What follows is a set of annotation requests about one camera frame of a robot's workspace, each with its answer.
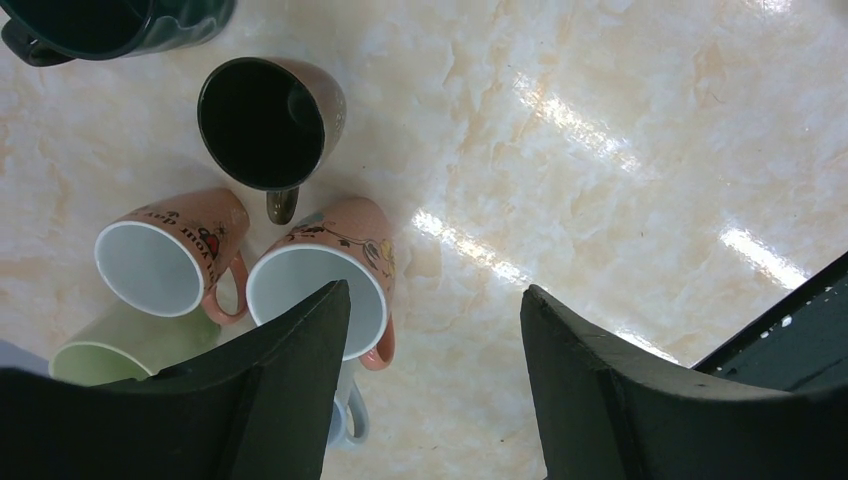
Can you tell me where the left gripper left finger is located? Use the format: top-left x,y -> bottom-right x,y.
1,280 -> 351,479

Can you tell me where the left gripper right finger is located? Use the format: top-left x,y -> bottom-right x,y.
520,285 -> 847,479

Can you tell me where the white grey mug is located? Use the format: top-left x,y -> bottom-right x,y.
326,360 -> 370,450

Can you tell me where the light green mug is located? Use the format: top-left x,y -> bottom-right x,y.
48,301 -> 221,386

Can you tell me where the pink mug small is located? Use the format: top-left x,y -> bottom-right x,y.
94,187 -> 251,325

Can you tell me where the pink mug large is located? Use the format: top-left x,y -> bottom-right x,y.
246,197 -> 396,371

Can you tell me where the brown mug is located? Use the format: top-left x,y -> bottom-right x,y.
197,57 -> 347,225

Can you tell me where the dark teal mug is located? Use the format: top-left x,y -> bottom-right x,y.
1,0 -> 237,67

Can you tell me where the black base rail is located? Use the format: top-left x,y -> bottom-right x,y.
693,254 -> 847,392

